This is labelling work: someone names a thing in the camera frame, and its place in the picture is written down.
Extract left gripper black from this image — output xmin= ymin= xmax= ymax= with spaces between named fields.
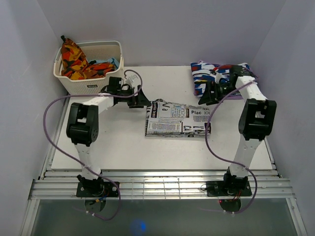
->
xmin=117 ymin=85 xmax=151 ymax=109

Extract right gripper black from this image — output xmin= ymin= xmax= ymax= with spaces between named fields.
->
xmin=198 ymin=81 xmax=239 ymax=107

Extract newspaper print trousers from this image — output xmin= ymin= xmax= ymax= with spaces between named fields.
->
xmin=145 ymin=99 xmax=211 ymax=138

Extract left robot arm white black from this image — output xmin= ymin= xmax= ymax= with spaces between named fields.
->
xmin=66 ymin=77 xmax=151 ymax=197

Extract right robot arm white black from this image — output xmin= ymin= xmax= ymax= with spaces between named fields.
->
xmin=198 ymin=65 xmax=277 ymax=198

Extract blue red white folded trousers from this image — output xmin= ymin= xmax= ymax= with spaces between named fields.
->
xmin=190 ymin=61 xmax=257 ymax=98

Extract orange camouflage trousers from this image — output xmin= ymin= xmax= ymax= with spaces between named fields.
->
xmin=61 ymin=35 xmax=117 ymax=80

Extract light blue garment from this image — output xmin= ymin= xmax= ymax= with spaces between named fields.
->
xmin=89 ymin=58 xmax=120 ymax=69

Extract cream perforated plastic basket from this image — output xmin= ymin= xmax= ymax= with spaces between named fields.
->
xmin=53 ymin=40 xmax=124 ymax=95

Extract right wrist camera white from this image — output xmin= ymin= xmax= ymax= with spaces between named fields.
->
xmin=210 ymin=70 xmax=226 ymax=84

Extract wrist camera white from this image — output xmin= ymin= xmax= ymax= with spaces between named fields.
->
xmin=126 ymin=74 xmax=141 ymax=88
xmin=210 ymin=70 xmax=226 ymax=84

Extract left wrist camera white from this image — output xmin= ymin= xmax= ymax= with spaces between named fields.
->
xmin=126 ymin=74 xmax=141 ymax=88

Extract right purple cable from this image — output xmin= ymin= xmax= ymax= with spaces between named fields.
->
xmin=205 ymin=64 xmax=259 ymax=215

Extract purple cable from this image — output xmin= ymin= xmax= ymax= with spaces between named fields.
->
xmin=205 ymin=64 xmax=259 ymax=215
xmin=43 ymin=70 xmax=146 ymax=221

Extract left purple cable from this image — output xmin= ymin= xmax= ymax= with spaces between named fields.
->
xmin=43 ymin=70 xmax=146 ymax=221

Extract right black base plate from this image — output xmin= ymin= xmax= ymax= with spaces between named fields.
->
xmin=206 ymin=180 xmax=252 ymax=197

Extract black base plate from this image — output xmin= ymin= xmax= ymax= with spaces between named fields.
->
xmin=206 ymin=180 xmax=252 ymax=197
xmin=75 ymin=182 xmax=118 ymax=198

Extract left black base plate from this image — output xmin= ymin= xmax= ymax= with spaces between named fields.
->
xmin=75 ymin=182 xmax=118 ymax=198

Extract aluminium rail frame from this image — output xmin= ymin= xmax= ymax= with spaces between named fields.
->
xmin=21 ymin=97 xmax=310 ymax=236

